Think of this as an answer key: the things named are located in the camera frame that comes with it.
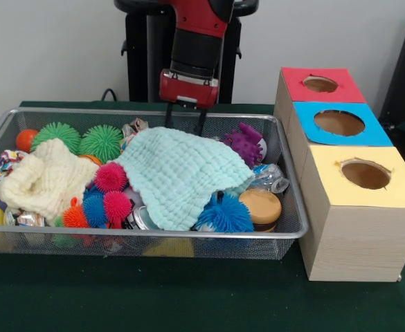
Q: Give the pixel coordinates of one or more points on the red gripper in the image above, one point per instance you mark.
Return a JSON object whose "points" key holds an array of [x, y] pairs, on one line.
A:
{"points": [[188, 90]]}

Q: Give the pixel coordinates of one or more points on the mint green waffle cloth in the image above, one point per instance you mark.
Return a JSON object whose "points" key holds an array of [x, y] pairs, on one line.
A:
{"points": [[174, 166]]}

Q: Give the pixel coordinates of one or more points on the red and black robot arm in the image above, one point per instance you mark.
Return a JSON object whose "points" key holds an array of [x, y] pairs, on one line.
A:
{"points": [[195, 45]]}

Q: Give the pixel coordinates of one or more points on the wooden box with three holes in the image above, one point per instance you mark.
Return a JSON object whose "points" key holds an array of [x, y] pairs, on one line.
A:
{"points": [[361, 242]]}

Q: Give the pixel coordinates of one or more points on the purple spiky monster toy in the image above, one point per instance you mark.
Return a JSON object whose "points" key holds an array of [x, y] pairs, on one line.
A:
{"points": [[247, 145]]}

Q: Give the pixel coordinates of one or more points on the crushed clear plastic bottle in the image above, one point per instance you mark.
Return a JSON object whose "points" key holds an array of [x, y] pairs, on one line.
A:
{"points": [[268, 176]]}

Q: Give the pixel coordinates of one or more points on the blue spiky rubber ball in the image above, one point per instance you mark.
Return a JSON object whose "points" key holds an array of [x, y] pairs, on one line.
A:
{"points": [[226, 214]]}

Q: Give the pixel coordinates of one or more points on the tan toy burger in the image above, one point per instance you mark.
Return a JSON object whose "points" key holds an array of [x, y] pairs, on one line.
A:
{"points": [[261, 207]]}

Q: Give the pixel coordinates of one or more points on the cream waffle cloth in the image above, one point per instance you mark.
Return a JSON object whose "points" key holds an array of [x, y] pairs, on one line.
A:
{"points": [[43, 180]]}

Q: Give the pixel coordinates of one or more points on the orange smooth ball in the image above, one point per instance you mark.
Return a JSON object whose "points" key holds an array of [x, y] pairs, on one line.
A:
{"points": [[25, 140]]}

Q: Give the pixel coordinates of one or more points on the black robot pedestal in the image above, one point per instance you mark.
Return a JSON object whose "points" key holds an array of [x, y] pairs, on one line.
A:
{"points": [[143, 52]]}

